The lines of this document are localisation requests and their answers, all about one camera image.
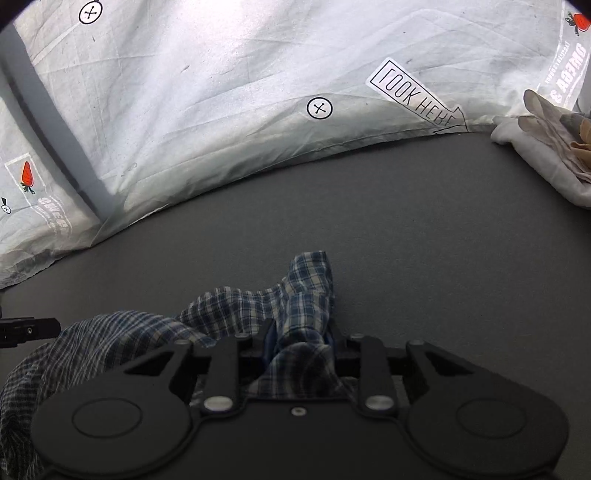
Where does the white cloth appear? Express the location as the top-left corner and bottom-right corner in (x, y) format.
(490, 114), (591, 209)

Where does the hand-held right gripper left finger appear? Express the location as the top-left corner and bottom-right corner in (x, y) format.
(124, 318), (278, 414)

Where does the beige cloth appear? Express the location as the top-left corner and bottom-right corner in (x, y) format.
(517, 89), (591, 184)

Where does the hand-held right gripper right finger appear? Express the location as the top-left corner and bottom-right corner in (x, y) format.
(324, 322), (468, 413)

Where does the blue plaid shirt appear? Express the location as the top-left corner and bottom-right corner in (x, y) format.
(0, 250), (358, 478)

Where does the white printed curtain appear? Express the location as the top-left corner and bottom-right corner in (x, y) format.
(0, 0), (591, 291)

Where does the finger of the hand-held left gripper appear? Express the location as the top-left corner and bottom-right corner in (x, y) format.
(0, 316), (62, 348)

